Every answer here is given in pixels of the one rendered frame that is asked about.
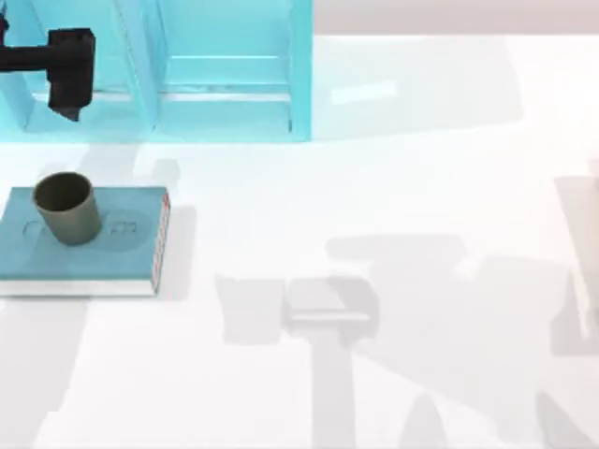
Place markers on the olive green cup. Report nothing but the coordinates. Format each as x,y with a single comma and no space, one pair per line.
70,210

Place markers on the light blue rack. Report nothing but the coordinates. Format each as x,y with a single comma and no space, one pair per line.
187,70

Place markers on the teal book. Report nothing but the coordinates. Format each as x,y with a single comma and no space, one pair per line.
117,252

